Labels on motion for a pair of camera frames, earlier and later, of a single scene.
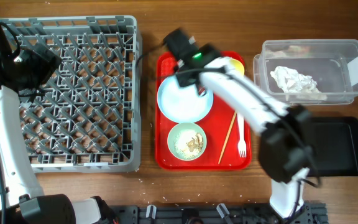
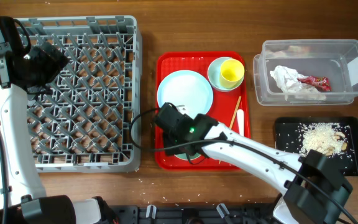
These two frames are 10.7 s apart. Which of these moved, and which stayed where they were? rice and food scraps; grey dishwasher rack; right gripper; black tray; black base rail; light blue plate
Moved: right gripper; rice and food scraps
Stayed: black base rail; grey dishwasher rack; black tray; light blue plate
